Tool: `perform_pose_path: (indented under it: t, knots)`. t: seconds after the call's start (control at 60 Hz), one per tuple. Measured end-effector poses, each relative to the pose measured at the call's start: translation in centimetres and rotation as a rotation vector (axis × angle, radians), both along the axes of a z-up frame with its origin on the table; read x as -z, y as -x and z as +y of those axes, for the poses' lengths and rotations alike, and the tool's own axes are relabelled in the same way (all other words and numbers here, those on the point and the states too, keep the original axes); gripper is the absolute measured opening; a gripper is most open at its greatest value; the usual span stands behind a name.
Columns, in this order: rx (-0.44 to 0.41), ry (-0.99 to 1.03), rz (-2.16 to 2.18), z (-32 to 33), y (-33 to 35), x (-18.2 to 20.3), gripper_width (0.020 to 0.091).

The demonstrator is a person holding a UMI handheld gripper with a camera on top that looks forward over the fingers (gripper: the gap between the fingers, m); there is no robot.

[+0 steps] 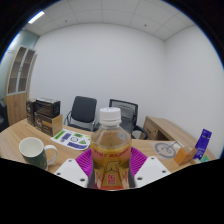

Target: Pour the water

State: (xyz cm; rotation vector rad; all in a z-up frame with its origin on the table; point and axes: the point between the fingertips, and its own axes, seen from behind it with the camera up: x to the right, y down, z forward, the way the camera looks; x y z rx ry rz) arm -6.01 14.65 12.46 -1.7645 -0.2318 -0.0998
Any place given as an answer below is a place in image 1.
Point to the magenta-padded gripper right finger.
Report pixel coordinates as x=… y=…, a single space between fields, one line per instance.
x=150 y=168

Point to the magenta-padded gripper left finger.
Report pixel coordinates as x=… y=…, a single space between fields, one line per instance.
x=71 y=170

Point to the orange drink bottle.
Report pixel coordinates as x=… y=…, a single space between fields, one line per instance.
x=111 y=150

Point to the printed sticker leaflet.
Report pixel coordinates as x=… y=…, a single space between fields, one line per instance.
x=71 y=139

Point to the orange-brown cardboard box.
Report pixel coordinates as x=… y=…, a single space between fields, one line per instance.
x=184 y=156

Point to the green and white mug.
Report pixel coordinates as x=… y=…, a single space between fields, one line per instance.
x=33 y=151

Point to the tan cardboard box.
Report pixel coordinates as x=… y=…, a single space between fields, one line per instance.
x=48 y=126

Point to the grey mesh office chair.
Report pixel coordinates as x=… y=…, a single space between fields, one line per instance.
x=128 y=115

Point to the purple standing pouch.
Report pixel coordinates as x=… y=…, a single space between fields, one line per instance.
x=203 y=143

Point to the black office chair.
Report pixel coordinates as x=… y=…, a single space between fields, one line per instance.
x=83 y=111

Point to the small dark upright box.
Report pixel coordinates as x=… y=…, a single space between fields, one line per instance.
x=30 y=111

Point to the dark sofa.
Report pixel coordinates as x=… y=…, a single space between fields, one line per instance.
x=2 y=115

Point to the wooden shelf cabinet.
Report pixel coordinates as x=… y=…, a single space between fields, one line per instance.
x=18 y=90

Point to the rectangular ceiling light panel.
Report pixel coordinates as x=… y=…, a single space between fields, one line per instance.
x=36 y=16

